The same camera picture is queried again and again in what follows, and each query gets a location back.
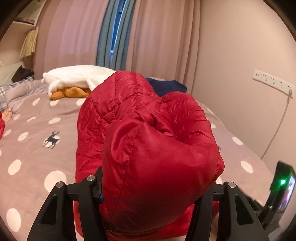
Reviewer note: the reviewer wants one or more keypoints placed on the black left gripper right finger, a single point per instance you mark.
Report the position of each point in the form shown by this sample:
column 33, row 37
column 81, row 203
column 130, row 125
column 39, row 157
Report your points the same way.
column 237, row 220

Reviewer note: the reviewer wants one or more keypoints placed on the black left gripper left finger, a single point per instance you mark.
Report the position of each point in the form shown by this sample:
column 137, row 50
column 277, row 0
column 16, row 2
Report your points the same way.
column 55, row 220

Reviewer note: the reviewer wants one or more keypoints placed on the red down puffer jacket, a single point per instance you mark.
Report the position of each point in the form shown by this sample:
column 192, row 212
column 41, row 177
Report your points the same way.
column 157, row 154

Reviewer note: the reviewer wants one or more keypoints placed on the grey polka dot bedspread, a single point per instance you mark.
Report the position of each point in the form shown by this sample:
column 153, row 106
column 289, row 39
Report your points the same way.
column 38, row 150

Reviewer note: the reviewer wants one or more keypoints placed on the orange garment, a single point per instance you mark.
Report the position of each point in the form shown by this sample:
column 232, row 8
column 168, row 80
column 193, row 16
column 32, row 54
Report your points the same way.
column 70, row 92

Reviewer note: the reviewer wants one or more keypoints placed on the plaid grey bedding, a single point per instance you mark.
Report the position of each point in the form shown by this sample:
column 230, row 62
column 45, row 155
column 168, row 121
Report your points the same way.
column 15, row 94

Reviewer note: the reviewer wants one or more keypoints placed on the white fleece garment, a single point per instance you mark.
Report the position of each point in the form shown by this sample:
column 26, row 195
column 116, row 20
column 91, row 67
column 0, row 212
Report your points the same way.
column 82, row 76

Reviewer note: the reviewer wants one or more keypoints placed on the black garment on bed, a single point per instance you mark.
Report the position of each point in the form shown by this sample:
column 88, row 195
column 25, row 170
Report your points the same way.
column 21, row 74

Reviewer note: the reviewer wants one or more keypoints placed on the navy blue fleece garment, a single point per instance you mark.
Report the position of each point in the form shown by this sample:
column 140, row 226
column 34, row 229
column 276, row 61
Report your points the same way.
column 163, row 87

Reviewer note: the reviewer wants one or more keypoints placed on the tan tassel hanging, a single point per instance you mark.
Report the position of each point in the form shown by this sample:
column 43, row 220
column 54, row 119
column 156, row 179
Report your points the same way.
column 29, row 43

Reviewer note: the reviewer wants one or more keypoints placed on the pink curtain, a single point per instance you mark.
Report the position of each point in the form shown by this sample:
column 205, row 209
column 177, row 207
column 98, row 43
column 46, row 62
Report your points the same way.
column 163, row 40

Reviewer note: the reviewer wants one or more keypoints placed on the teal curtain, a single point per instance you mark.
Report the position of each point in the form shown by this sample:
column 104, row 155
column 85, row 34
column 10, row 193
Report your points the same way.
column 115, row 34

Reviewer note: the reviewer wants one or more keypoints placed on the white wall power strip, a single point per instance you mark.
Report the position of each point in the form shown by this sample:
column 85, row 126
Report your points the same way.
column 274, row 82

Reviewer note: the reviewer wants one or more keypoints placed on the white wall shelf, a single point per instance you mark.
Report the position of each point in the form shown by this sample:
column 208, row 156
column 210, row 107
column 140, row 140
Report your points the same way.
column 30, row 15

